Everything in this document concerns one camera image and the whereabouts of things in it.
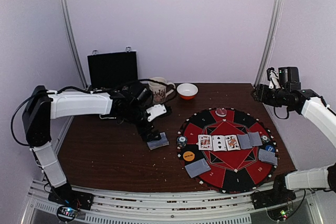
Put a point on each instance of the tall ceramic seashell mug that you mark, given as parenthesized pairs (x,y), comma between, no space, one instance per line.
(160,88)

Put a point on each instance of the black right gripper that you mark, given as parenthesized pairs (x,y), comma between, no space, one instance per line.
(259,93)

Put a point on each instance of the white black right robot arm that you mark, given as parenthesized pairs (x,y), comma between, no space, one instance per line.
(284,89)

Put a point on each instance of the blue small blind button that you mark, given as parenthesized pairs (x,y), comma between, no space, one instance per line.
(270,148)

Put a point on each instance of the dealt blue cards pile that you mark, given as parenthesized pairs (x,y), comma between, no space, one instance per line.
(197,168)
(267,157)

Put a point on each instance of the right aluminium frame post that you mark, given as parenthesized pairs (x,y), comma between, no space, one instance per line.
(270,40)

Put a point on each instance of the orange white small bowl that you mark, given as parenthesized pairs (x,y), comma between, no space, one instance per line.
(187,91)

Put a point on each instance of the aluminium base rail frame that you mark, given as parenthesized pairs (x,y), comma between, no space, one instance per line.
(192,207)

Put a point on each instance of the green white chip stack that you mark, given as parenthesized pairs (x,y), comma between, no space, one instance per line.
(265,138)
(181,141)

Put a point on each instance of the king of diamonds card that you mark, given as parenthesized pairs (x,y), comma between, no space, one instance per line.
(205,142)

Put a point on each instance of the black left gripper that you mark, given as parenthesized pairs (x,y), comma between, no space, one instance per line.
(149,136)

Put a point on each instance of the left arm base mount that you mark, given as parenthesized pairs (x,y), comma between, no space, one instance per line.
(69,210)

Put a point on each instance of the black poker chip case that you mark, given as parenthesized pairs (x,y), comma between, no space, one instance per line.
(112,69)

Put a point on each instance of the left aluminium frame post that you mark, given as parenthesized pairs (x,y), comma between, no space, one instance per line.
(72,43)

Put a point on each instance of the queen of spades card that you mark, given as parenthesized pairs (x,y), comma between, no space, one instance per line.
(231,142)

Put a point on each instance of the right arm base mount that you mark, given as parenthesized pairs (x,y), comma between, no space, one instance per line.
(273,200)

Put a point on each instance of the three of spades card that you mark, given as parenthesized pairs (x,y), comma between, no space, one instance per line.
(218,142)

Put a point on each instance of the clear red dealer button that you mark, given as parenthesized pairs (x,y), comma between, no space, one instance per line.
(222,112)

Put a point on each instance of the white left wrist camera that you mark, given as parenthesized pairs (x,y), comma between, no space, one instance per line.
(155,111)

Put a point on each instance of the orange big blind button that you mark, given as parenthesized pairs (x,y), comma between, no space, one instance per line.
(188,156)

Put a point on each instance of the round red black poker mat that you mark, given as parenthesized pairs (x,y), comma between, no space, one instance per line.
(231,171)

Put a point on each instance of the face down blue card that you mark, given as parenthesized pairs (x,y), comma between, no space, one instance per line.
(254,139)
(244,142)

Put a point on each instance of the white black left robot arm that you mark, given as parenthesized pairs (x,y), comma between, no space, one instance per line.
(45,105)

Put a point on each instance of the aluminium frame post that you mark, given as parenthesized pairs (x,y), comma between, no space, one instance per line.
(72,43)
(270,40)

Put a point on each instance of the blue playing card deck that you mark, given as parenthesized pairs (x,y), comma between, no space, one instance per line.
(152,145)

